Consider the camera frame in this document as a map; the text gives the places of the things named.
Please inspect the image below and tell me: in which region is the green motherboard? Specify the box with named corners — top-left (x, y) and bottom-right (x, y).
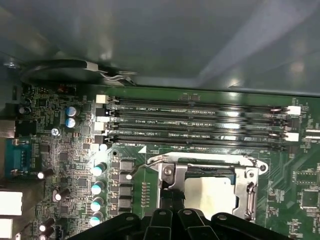
top-left (0, 83), bottom-right (320, 240)

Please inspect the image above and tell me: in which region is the blue VGA port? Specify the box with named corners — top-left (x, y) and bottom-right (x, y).
top-left (4, 138), bottom-right (33, 179)

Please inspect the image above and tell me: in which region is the black looped cable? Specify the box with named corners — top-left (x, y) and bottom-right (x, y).
top-left (19, 58), bottom-right (140, 87)

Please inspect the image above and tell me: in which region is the open black PC case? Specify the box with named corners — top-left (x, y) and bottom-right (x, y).
top-left (0, 0), bottom-right (320, 121)

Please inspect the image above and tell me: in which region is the silver CPU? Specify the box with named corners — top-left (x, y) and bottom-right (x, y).
top-left (185, 174), bottom-right (239, 219)

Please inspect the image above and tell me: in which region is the thin wire locking lever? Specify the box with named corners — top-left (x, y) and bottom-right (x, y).
top-left (145, 158), bottom-right (167, 169)
top-left (246, 180), bottom-right (258, 220)

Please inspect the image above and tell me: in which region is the silver-topped capacitor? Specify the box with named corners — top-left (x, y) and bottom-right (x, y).
top-left (91, 180), bottom-right (106, 196)
top-left (89, 211), bottom-right (105, 227)
top-left (65, 106), bottom-right (81, 118)
top-left (64, 117), bottom-right (80, 129)
top-left (90, 197), bottom-right (105, 212)
top-left (91, 162), bottom-right (108, 177)

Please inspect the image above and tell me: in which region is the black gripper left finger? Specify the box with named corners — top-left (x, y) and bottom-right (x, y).
top-left (66, 188), bottom-right (176, 240)

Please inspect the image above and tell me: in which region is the black-latched RAM slot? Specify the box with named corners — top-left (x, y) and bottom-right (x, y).
top-left (95, 134), bottom-right (287, 153)
top-left (95, 107), bottom-right (300, 129)

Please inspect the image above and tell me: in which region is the CPU socket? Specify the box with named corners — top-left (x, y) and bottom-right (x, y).
top-left (145, 151), bottom-right (270, 227)

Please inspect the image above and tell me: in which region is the white port housing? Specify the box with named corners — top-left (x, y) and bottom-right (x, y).
top-left (0, 191), bottom-right (24, 217)
top-left (0, 218), bottom-right (14, 239)

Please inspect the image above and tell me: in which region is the metal socket cover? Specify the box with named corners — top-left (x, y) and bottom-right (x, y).
top-left (158, 162), bottom-right (260, 222)

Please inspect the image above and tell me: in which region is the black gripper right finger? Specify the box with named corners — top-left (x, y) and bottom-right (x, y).
top-left (172, 189), bottom-right (277, 240)

